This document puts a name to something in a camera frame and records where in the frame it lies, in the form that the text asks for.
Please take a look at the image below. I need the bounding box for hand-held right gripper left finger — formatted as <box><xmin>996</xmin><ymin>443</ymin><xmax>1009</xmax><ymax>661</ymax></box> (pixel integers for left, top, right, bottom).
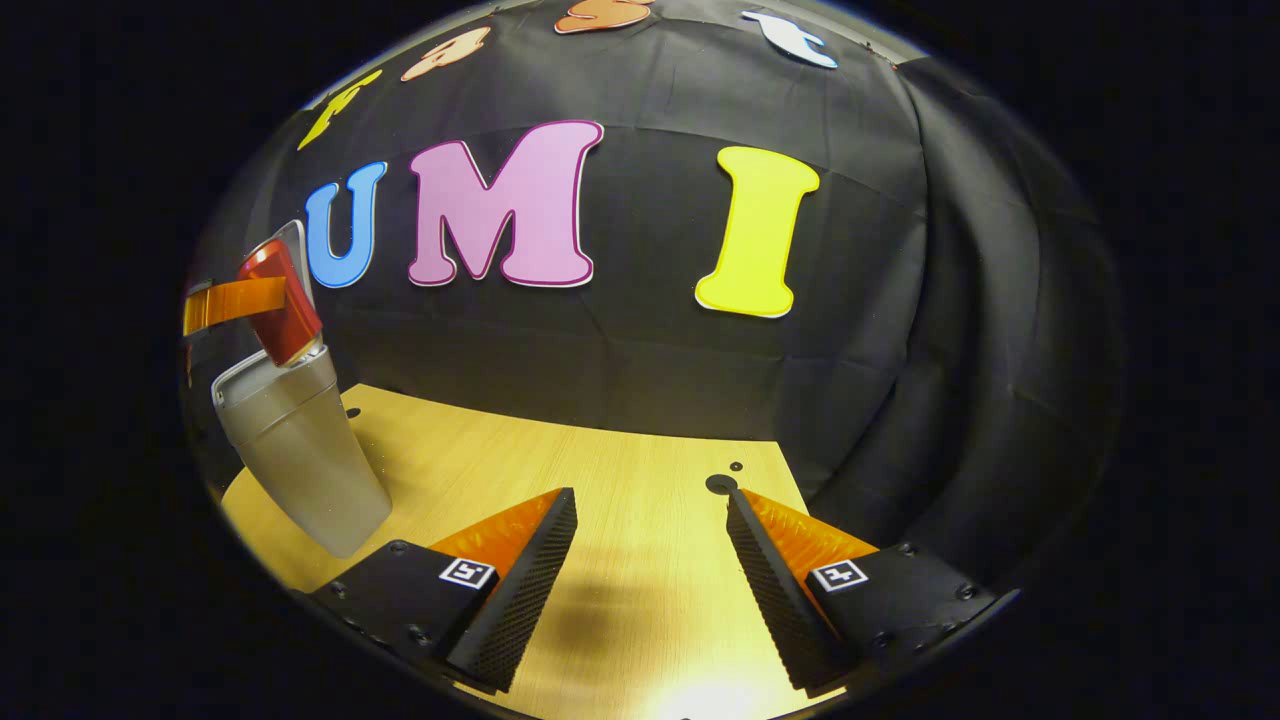
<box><xmin>305</xmin><ymin>487</ymin><xmax>579</xmax><ymax>694</ymax></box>

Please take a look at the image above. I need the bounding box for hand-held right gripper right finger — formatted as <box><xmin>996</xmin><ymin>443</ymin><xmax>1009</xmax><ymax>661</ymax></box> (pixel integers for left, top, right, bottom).
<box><xmin>726</xmin><ymin>488</ymin><xmax>1001</xmax><ymax>699</ymax></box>

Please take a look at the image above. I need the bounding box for white desktop garbage bin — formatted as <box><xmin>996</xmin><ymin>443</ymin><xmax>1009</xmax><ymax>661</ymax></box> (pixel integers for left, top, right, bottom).
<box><xmin>210</xmin><ymin>220</ymin><xmax>393</xmax><ymax>559</ymax></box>

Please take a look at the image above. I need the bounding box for wooden desktop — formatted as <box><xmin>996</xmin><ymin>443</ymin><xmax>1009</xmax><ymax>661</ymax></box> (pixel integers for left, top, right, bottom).
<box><xmin>220</xmin><ymin>383</ymin><xmax>851</xmax><ymax>720</ymax></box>

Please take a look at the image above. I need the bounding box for black backdrop cloth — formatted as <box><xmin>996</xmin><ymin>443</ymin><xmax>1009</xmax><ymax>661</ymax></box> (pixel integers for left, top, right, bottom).
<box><xmin>185</xmin><ymin>0</ymin><xmax>1126</xmax><ymax>601</ymax></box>

